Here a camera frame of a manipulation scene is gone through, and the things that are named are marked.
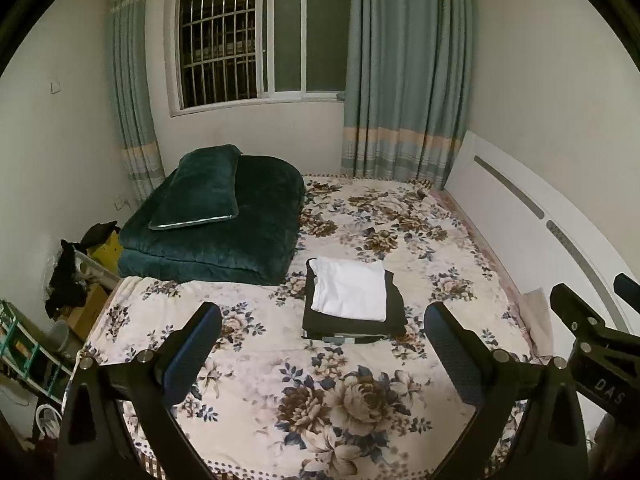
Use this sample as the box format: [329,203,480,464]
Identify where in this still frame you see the green shelf rack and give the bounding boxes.
[0,300,76,406]

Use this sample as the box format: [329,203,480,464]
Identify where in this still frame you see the dark green quilt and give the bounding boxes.
[117,155,306,287]

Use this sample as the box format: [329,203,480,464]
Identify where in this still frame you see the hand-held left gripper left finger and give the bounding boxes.
[56,301,223,480]

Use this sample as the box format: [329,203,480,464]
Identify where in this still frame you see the dark green pillow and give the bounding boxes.
[148,144,243,231]

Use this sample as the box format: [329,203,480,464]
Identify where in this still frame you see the floral bed blanket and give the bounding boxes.
[80,175,533,480]

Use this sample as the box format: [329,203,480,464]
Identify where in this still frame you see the barred window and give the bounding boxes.
[167,0,353,117]

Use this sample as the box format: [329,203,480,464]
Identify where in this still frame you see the small black cloth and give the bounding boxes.
[80,221,120,248]

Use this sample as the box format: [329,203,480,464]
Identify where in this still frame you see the beige cloth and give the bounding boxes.
[517,287,555,356]

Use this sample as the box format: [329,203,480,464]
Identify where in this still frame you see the cardboard box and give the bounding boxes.
[62,285,113,341]

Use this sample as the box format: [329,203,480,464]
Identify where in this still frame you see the grey striped folded garment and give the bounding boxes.
[301,329,401,346]

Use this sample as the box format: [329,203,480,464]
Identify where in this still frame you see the white headboard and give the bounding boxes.
[444,130,640,341]

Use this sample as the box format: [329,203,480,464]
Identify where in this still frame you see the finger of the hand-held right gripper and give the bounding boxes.
[613,272,640,307]
[549,283,609,353]

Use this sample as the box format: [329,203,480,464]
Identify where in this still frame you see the hanging black clothes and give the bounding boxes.
[45,240,93,318]

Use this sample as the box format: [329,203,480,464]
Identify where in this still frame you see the stack of dark folded clothes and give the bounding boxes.
[301,257,407,338]

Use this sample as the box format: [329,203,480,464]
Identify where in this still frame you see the white t-shirt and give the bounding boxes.
[307,256,388,322]

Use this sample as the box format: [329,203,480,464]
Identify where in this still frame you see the grey bucket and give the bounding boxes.
[49,320,83,361]

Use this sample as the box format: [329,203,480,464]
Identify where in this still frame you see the narrow blue-green curtain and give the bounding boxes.
[107,0,166,206]

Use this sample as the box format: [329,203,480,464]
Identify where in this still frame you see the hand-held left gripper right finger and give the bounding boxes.
[423,301,602,480]

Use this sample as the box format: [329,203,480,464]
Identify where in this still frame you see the white rack bar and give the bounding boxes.
[75,252,121,291]

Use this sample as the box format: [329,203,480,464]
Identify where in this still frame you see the wide blue-green curtain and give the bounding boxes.
[341,0,473,191]

